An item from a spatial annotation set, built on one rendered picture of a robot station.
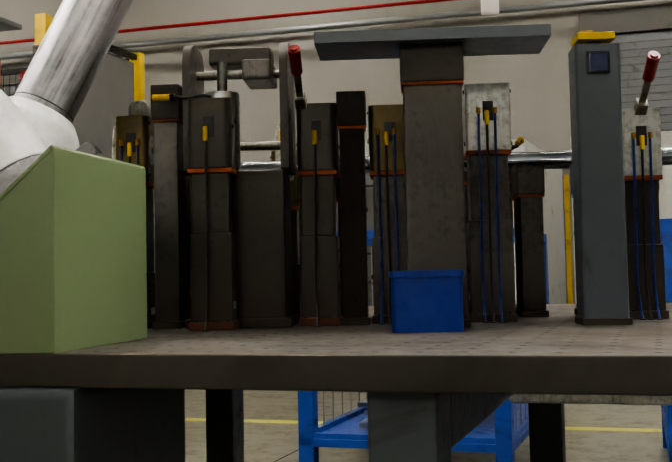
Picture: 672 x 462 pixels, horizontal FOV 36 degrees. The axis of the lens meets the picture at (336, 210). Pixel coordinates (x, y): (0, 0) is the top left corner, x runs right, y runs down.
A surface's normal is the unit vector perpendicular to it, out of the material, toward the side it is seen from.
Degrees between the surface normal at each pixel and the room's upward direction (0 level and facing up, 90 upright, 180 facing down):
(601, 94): 90
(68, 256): 90
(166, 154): 90
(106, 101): 90
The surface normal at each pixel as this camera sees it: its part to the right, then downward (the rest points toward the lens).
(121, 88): 0.95, -0.04
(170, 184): -0.06, -0.06
